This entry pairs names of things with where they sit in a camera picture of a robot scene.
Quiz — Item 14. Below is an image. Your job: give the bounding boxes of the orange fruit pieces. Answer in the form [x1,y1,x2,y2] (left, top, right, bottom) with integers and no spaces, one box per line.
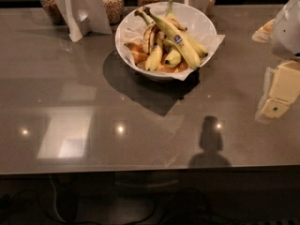
[125,42,188,73]

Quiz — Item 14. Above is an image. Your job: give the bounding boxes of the left glass grain jar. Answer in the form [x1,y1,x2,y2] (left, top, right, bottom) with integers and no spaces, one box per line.
[39,0,66,25]

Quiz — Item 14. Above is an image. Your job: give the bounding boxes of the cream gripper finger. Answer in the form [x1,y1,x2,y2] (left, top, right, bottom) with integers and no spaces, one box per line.
[252,20,275,43]
[255,60,300,123]

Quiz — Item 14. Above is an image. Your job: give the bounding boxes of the white paper bowl liner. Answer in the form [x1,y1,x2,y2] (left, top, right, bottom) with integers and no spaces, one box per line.
[115,5,226,82]

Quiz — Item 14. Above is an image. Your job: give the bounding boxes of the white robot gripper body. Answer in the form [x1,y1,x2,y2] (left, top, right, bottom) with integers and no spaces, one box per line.
[271,0,300,60]

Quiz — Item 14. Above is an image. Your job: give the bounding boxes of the middle glass grain jar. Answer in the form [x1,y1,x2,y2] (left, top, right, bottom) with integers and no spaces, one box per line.
[102,0,124,25]

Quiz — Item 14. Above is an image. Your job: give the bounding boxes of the yellow banana front left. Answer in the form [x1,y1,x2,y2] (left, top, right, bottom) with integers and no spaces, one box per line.
[145,37,163,71]

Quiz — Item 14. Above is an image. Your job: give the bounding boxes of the brown spotted banana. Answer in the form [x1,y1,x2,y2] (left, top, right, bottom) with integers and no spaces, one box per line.
[134,7,159,54]

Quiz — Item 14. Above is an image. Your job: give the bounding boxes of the short yellow banana centre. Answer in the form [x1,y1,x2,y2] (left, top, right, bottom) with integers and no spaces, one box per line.
[163,39,182,68]

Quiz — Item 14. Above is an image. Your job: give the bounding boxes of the yellow banana behind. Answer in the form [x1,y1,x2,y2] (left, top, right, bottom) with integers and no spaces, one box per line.
[166,0,208,58]

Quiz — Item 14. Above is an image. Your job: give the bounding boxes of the white ceramic bowl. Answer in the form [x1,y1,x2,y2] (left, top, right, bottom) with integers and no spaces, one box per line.
[114,1,218,82]

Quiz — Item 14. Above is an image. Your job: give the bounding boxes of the long yellow stickered banana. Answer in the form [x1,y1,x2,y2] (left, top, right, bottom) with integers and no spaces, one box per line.
[143,7,201,69]

